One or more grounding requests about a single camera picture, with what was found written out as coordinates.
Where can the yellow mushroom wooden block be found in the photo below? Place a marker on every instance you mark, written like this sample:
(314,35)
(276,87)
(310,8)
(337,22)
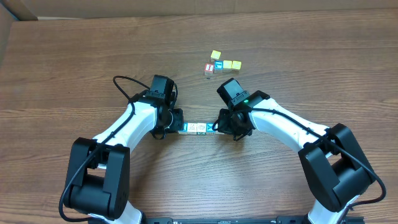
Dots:
(209,129)

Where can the red I wooden block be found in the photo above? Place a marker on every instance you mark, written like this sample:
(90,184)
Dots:
(209,69)

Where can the blue letter wooden block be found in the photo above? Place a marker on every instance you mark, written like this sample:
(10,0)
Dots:
(218,67)

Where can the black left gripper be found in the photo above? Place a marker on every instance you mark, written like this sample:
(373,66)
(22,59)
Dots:
(178,121)

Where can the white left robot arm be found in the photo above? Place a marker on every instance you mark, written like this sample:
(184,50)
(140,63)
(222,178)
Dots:
(97,182)

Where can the yellow back wooden block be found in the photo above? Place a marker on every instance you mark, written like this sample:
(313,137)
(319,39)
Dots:
(215,55)

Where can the yellow top middle block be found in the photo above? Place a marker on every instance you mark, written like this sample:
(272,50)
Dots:
(227,66)

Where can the green Z wooden block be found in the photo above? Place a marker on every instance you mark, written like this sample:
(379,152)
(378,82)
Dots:
(201,128)

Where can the green letter wooden block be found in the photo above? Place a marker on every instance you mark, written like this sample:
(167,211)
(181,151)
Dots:
(192,128)

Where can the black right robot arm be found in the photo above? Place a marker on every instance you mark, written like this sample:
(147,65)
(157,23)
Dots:
(335,167)

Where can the blue P wooden block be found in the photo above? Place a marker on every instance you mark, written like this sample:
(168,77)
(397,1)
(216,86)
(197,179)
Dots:
(184,129)

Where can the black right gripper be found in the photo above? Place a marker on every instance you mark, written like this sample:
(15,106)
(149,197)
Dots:
(224,122)

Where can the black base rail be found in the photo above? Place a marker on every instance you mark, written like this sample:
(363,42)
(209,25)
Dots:
(278,220)

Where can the yellow pineapple wooden block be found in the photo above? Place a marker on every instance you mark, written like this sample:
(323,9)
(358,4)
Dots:
(236,66)

